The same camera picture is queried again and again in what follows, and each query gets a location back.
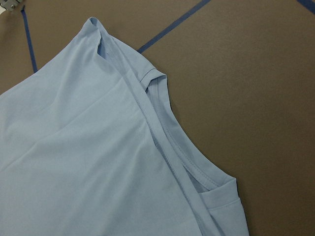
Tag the light blue t-shirt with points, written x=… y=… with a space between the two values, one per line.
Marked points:
x=89 y=146

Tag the aluminium frame post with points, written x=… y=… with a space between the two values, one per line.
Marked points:
x=10 y=5

